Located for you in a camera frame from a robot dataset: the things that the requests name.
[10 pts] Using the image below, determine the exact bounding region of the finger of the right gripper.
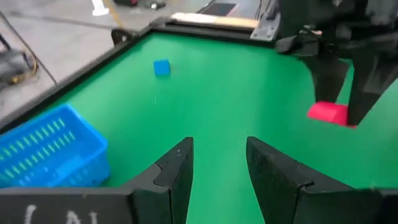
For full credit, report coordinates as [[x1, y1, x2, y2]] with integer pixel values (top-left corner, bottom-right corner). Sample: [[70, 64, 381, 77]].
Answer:
[[303, 57, 351, 103], [346, 58, 398, 127]]

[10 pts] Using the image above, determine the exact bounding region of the black table frame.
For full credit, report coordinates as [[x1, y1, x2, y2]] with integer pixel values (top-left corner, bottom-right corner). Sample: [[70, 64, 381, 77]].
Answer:
[[0, 17, 277, 133]]

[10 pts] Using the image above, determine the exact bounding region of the red block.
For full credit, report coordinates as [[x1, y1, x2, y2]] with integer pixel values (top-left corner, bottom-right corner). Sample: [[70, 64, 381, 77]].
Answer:
[[307, 101, 358, 129]]

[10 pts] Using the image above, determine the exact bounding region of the blue slotted plastic basket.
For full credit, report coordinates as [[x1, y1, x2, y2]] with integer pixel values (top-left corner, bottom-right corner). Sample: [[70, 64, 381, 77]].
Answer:
[[0, 103, 111, 189]]

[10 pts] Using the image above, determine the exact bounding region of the grey base plate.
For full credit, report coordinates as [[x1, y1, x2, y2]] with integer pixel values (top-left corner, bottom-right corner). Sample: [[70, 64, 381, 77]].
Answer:
[[250, 14, 281, 41]]

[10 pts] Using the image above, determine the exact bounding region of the black floor mat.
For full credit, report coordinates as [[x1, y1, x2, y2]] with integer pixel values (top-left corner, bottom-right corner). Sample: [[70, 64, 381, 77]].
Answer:
[[201, 2, 240, 17]]

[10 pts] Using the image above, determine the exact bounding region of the pale wooden plank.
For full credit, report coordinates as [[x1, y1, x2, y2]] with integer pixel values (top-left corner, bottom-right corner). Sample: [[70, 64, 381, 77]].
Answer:
[[170, 12, 259, 29]]

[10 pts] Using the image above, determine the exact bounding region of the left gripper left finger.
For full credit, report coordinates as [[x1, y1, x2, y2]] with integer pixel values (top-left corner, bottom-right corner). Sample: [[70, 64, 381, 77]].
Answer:
[[0, 136, 194, 224]]

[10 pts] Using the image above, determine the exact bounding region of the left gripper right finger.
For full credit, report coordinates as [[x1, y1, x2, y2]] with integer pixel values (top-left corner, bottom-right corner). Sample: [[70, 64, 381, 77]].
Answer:
[[246, 136, 398, 224]]

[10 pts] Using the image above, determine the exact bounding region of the blue cube block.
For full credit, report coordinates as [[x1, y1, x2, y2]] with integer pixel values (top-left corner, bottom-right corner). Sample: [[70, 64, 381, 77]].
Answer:
[[153, 58, 172, 77]]

